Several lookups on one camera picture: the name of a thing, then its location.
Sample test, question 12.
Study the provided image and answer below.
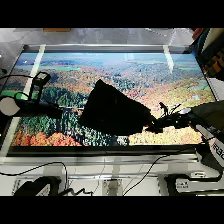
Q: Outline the black cable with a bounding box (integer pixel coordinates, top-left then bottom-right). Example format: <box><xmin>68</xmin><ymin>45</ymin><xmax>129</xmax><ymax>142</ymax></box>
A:
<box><xmin>121</xmin><ymin>145</ymin><xmax>205</xmax><ymax>197</ymax></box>
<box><xmin>0</xmin><ymin>161</ymin><xmax>70</xmax><ymax>196</ymax></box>
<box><xmin>0</xmin><ymin>68</ymin><xmax>36</xmax><ymax>85</ymax></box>

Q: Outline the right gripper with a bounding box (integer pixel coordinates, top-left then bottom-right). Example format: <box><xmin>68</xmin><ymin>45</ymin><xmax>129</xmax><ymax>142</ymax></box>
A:
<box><xmin>145</xmin><ymin>117</ymin><xmax>167</xmax><ymax>135</ymax></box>

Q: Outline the black garment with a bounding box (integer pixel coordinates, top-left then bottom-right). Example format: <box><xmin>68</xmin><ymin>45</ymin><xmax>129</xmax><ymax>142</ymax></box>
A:
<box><xmin>77</xmin><ymin>78</ymin><xmax>156</xmax><ymax>137</ymax></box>

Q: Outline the silver frame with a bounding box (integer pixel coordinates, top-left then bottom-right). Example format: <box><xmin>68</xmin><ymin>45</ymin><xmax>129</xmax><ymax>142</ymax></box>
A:
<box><xmin>0</xmin><ymin>145</ymin><xmax>224</xmax><ymax>197</ymax></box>

